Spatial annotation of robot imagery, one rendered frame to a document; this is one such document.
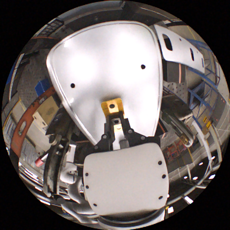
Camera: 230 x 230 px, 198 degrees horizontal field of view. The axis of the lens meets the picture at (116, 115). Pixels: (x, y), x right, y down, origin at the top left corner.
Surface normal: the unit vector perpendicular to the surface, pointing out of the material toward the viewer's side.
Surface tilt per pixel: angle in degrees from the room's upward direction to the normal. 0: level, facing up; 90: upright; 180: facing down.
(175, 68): 0
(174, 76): 0
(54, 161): 81
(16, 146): 90
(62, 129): 90
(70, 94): 0
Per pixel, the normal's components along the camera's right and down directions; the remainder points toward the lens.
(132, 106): 0.11, 0.63
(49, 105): 0.97, -0.23
